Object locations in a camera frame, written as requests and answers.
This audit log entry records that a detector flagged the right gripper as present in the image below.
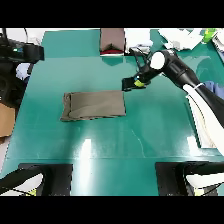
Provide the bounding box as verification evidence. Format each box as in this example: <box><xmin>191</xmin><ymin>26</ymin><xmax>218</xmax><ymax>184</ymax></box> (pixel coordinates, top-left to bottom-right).
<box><xmin>121</xmin><ymin>71</ymin><xmax>153</xmax><ymax>93</ymax></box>

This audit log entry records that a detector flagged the grey-brown garment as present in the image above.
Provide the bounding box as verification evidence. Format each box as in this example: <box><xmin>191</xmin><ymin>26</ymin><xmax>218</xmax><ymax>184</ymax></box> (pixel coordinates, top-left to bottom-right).
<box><xmin>59</xmin><ymin>89</ymin><xmax>127</xmax><ymax>122</ymax></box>

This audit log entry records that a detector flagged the brown garment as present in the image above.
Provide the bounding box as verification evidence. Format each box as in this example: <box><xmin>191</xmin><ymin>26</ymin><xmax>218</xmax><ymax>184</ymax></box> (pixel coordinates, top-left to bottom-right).
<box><xmin>99</xmin><ymin>28</ymin><xmax>126</xmax><ymax>52</ymax></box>

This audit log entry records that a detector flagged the heap of white papers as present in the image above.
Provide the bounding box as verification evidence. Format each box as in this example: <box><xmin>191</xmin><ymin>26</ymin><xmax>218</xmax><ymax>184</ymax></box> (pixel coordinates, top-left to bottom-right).
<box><xmin>157</xmin><ymin>28</ymin><xmax>205</xmax><ymax>52</ymax></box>

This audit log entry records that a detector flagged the blue garment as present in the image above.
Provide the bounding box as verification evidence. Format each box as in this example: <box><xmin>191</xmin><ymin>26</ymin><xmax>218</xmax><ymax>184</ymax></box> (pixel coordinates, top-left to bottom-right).
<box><xmin>202</xmin><ymin>80</ymin><xmax>224</xmax><ymax>101</ymax></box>

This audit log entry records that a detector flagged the black device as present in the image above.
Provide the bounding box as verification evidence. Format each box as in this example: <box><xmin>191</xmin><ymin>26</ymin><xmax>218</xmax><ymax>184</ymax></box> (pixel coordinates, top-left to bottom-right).
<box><xmin>0</xmin><ymin>28</ymin><xmax>45</xmax><ymax>108</ymax></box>

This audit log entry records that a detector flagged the cardboard box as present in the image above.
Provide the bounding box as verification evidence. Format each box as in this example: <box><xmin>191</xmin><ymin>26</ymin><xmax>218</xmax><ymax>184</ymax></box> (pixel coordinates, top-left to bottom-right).
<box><xmin>0</xmin><ymin>102</ymin><xmax>17</xmax><ymax>138</ymax></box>

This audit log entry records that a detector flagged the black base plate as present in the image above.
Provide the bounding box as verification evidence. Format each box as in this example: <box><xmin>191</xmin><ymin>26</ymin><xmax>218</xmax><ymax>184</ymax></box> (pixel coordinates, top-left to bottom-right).
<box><xmin>17</xmin><ymin>162</ymin><xmax>74</xmax><ymax>197</ymax></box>
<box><xmin>154</xmin><ymin>161</ymin><xmax>202</xmax><ymax>197</ymax></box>

